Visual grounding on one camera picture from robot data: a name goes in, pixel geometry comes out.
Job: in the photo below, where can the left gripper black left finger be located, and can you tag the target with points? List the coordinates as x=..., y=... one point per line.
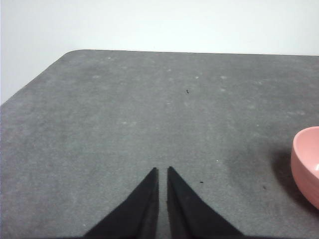
x=139, y=214

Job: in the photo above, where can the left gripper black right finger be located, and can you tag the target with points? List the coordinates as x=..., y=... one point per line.
x=187, y=214

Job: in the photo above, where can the red ribbed bowl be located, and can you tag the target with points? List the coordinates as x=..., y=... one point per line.
x=302, y=161

